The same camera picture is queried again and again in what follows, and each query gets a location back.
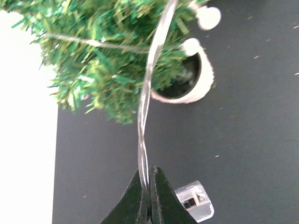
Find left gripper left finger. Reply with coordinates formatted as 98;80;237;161
101;171;148;224

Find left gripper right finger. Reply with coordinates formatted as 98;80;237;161
149;166;196;224

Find string lights with battery box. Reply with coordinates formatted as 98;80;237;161
43;0;222;222

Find small green christmas tree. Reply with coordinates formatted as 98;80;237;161
0;0;221;124

